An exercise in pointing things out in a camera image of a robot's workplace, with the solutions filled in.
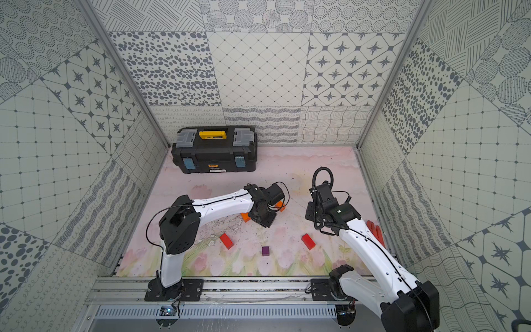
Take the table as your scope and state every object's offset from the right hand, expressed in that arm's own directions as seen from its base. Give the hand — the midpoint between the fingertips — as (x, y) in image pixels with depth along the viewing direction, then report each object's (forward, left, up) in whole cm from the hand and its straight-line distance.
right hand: (314, 214), depth 80 cm
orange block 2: (+3, +29, -10) cm, 31 cm away
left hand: (-2, +16, -7) cm, 18 cm away
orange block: (0, +14, +8) cm, 16 cm away
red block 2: (-7, +36, -11) cm, 38 cm away
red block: (-6, +2, -12) cm, 14 cm away
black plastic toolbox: (+29, +44, +7) cm, 54 cm away
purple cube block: (-11, +20, -11) cm, 25 cm away
